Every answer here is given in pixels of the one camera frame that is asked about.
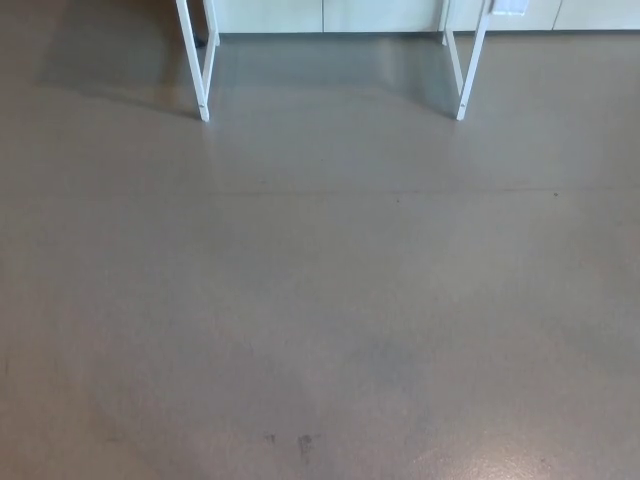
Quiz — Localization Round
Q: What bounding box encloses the white table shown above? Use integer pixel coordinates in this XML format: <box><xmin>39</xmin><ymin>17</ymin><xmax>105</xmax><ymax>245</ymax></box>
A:
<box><xmin>202</xmin><ymin>0</ymin><xmax>640</xmax><ymax>35</ymax></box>

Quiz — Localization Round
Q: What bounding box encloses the white table leg frame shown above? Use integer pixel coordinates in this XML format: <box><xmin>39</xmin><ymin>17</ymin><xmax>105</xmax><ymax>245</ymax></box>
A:
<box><xmin>442</xmin><ymin>0</ymin><xmax>494</xmax><ymax>122</ymax></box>
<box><xmin>174</xmin><ymin>0</ymin><xmax>221</xmax><ymax>122</ymax></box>

